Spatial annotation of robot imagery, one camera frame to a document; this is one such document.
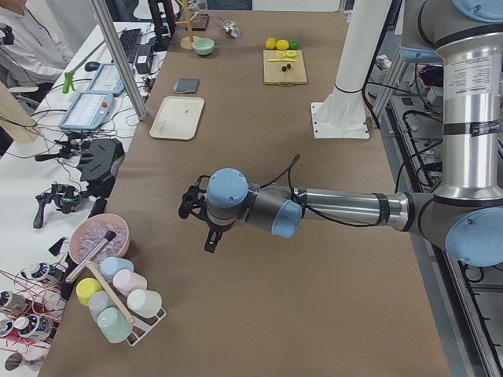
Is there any copper wire bottle basket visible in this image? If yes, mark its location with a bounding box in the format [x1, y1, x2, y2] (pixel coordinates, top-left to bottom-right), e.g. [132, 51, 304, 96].
[1, 262, 66, 348]

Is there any white cup rack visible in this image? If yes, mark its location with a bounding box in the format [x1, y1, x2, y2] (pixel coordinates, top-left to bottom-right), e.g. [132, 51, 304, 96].
[109, 283, 167, 346]

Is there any blue cup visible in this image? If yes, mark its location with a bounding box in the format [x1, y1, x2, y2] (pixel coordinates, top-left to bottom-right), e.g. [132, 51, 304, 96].
[100, 257, 134, 281]

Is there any white cup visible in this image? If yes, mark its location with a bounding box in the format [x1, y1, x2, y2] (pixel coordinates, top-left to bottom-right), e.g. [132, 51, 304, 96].
[127, 289, 162, 318]

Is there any wooden cutting board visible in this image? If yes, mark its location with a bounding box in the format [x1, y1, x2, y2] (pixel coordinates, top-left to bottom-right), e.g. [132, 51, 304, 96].
[263, 50, 307, 86]

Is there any mint green bowl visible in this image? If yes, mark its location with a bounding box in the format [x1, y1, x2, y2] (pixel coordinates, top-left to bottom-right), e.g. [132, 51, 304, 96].
[192, 38, 215, 57]

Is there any black keyboard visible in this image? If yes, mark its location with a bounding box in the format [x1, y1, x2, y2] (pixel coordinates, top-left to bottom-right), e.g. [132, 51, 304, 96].
[119, 28, 142, 63]

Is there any pink cup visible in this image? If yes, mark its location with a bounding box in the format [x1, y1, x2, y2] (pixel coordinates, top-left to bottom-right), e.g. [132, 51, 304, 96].
[112, 269, 148, 297]

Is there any metal scoop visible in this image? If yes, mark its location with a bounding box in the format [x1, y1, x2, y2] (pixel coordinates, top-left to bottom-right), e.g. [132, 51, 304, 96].
[219, 15, 241, 39]

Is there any cream rectangular tray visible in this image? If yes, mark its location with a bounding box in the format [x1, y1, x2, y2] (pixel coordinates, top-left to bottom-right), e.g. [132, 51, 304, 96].
[149, 96, 204, 141]

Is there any yellow cup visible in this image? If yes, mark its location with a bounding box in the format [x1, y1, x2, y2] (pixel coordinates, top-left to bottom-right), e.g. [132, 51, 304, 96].
[76, 277, 103, 306]

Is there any grey folded cloth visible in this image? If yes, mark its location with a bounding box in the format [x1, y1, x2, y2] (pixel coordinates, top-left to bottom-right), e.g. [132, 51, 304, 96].
[173, 78, 200, 94]

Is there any whole lemon outer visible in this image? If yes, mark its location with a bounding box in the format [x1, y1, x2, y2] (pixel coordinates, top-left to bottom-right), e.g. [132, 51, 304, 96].
[265, 38, 277, 50]

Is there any wooden cup stand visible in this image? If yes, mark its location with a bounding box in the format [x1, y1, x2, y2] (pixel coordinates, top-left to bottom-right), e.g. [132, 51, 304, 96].
[176, 0, 200, 50]

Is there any whole lemon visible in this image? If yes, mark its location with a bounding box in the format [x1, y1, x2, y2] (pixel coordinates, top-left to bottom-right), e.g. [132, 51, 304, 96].
[275, 39, 290, 51]
[265, 38, 277, 50]

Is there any blue teach pendant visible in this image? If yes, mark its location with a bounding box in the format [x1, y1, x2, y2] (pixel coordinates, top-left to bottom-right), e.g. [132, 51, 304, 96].
[59, 91, 114, 131]
[88, 64, 125, 96]

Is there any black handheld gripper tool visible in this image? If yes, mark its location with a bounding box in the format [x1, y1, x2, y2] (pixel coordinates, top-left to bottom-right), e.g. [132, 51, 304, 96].
[33, 183, 89, 229]

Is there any black stand device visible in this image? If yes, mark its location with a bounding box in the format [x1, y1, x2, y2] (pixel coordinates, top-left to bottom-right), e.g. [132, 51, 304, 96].
[77, 138, 125, 198]

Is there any green clamp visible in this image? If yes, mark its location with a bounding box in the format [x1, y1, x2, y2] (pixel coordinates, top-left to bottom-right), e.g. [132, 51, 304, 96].
[62, 70, 75, 94]

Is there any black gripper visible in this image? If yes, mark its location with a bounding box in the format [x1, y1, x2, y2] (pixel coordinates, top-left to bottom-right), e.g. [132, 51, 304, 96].
[178, 175, 236, 253]

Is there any grey cup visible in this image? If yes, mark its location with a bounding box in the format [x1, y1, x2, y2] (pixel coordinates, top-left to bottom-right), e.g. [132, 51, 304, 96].
[88, 291, 116, 322]

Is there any seated person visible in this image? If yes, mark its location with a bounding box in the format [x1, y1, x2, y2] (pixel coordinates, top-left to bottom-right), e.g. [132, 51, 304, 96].
[1, 1, 74, 102]

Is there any blue teach pendant far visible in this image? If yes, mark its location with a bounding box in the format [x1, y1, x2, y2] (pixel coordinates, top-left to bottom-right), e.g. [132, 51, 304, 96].
[88, 64, 125, 96]

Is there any aluminium frame post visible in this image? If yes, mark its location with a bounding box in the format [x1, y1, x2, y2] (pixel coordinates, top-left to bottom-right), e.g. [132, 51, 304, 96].
[90, 0, 147, 121]

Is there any white pedestal column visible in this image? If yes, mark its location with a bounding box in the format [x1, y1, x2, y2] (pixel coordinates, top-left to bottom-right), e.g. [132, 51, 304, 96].
[311, 0, 392, 139]

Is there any metal pestle in bowl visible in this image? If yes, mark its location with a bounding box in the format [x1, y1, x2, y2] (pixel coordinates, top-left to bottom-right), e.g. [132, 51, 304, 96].
[64, 230, 116, 284]

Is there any black computer mouse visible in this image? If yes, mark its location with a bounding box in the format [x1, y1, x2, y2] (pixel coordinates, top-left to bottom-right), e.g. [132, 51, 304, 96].
[84, 61, 101, 72]

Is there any mint green cup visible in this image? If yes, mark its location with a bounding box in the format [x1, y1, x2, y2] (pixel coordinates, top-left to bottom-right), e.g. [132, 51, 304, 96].
[97, 307, 133, 344]

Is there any wooden rack handle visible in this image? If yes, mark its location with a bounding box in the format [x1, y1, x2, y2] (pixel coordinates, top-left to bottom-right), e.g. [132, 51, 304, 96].
[86, 262, 135, 324]

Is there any blue teach pendant near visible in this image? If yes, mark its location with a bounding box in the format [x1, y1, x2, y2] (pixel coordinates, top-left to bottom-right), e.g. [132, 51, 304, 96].
[59, 91, 114, 131]

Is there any yellow plastic knife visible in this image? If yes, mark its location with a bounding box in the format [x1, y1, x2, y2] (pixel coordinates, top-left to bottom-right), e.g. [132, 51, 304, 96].
[267, 58, 298, 63]

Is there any pink bowl with ice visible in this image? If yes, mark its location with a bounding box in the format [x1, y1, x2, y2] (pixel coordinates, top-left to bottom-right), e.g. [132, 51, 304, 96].
[69, 214, 130, 265]

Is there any whole lemon middle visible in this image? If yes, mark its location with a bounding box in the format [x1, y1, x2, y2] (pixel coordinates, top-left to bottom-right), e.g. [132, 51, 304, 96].
[275, 39, 290, 51]

